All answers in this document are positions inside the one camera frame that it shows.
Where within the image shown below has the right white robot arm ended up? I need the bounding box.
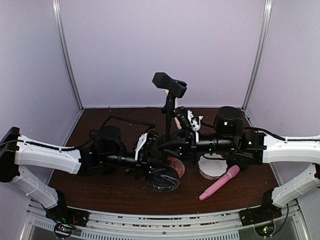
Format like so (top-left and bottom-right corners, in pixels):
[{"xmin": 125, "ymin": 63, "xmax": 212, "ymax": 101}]
[{"xmin": 158, "ymin": 106, "xmax": 320, "ymax": 208}]

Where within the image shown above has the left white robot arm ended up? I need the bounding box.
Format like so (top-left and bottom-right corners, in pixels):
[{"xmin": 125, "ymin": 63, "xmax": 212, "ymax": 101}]
[{"xmin": 0, "ymin": 125, "xmax": 180, "ymax": 213}]

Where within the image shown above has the red patterned dish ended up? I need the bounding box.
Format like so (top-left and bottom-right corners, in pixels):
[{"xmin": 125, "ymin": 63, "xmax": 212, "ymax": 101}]
[{"xmin": 168, "ymin": 157, "xmax": 186, "ymax": 178}]

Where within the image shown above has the white scalloped bowl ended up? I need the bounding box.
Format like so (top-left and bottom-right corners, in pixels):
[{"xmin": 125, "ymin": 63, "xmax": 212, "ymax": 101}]
[{"xmin": 197, "ymin": 153, "xmax": 228, "ymax": 180}]

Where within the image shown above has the pink microphone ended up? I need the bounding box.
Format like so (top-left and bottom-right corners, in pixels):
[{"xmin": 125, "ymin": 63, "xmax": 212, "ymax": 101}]
[{"xmin": 198, "ymin": 165, "xmax": 240, "ymax": 201}]

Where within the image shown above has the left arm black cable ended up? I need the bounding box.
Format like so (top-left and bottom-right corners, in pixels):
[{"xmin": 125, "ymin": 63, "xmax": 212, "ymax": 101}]
[{"xmin": 19, "ymin": 115, "xmax": 157, "ymax": 152}]

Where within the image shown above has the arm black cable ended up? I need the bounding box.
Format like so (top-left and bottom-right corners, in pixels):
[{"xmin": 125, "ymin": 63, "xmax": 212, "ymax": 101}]
[
  {"xmin": 19, "ymin": 115, "xmax": 157, "ymax": 152},
  {"xmin": 199, "ymin": 121, "xmax": 320, "ymax": 143}
]

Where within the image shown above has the front aluminium rail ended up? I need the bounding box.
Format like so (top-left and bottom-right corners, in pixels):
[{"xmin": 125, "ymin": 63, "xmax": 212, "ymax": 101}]
[{"xmin": 24, "ymin": 197, "xmax": 305, "ymax": 240}]

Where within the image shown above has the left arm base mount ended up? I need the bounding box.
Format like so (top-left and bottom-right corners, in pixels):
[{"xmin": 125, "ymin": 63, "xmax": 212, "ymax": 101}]
[{"xmin": 43, "ymin": 207, "xmax": 90, "ymax": 239}]

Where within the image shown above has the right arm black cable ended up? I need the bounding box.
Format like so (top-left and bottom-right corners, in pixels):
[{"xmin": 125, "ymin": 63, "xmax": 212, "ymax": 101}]
[{"xmin": 199, "ymin": 121, "xmax": 320, "ymax": 143}]

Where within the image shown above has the right aluminium frame post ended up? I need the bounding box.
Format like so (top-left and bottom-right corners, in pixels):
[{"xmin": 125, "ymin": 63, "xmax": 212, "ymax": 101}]
[{"xmin": 241, "ymin": 0, "xmax": 273, "ymax": 112}]

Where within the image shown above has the aluminium frame post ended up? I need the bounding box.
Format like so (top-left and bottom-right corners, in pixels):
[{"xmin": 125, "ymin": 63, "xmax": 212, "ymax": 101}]
[
  {"xmin": 241, "ymin": 0, "xmax": 273, "ymax": 112},
  {"xmin": 52, "ymin": 0, "xmax": 84, "ymax": 112}
]

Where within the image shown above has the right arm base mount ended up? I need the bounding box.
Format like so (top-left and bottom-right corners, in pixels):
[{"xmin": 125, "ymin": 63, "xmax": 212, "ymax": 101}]
[{"xmin": 238, "ymin": 205, "xmax": 282, "ymax": 238}]

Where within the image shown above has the left aluminium frame post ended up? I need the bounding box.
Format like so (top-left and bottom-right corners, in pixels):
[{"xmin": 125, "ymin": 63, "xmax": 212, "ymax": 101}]
[{"xmin": 52, "ymin": 0, "xmax": 84, "ymax": 112}]

